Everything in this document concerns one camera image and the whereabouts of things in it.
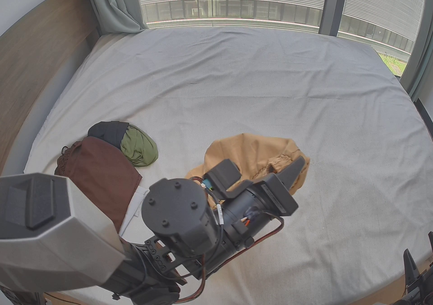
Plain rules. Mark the brown garment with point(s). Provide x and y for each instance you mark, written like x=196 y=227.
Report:
x=98 y=168

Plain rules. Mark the green garment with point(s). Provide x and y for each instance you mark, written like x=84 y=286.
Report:
x=138 y=148

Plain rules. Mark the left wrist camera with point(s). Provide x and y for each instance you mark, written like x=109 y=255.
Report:
x=223 y=171

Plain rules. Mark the tan shorts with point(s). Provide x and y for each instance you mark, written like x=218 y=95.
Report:
x=250 y=151

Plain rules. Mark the bed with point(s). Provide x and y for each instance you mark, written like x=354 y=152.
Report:
x=236 y=94

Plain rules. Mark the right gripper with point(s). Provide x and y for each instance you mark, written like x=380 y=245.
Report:
x=421 y=291

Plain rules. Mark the black garment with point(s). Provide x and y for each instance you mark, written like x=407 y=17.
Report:
x=105 y=131

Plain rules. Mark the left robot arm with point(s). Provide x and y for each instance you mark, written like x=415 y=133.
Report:
x=50 y=229

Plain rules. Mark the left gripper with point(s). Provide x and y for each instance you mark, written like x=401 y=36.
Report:
x=247 y=210

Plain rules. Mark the pale grey garment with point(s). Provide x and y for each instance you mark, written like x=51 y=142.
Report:
x=135 y=202

